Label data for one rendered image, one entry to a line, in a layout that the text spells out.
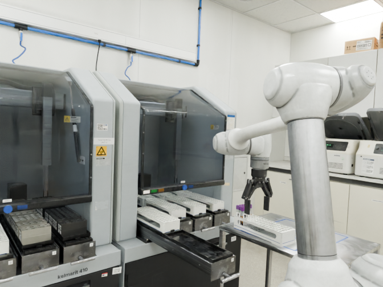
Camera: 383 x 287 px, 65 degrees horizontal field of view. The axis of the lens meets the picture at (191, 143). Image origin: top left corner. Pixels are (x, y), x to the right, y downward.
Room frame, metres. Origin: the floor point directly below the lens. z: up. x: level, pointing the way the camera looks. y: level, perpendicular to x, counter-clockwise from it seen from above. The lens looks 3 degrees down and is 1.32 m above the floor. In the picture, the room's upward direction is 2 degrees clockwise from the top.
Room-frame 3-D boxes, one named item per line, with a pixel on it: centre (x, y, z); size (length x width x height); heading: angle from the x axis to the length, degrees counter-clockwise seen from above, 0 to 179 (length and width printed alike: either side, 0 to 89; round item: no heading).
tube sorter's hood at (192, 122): (1.90, 0.17, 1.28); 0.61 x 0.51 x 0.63; 130
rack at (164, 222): (1.54, 0.17, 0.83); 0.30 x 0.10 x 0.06; 40
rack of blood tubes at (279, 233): (1.42, -0.36, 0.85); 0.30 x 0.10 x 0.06; 36
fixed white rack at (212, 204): (1.94, -0.09, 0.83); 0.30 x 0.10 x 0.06; 40
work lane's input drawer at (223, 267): (1.40, 0.06, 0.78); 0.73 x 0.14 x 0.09; 40
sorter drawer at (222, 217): (2.04, 0.00, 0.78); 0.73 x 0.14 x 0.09; 40
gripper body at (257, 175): (1.45, -0.33, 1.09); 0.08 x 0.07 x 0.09; 126
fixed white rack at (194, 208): (1.84, 0.03, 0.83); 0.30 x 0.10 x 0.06; 40
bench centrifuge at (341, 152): (3.40, -1.66, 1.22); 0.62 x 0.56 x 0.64; 128
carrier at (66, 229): (1.32, 0.51, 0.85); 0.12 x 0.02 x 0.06; 130
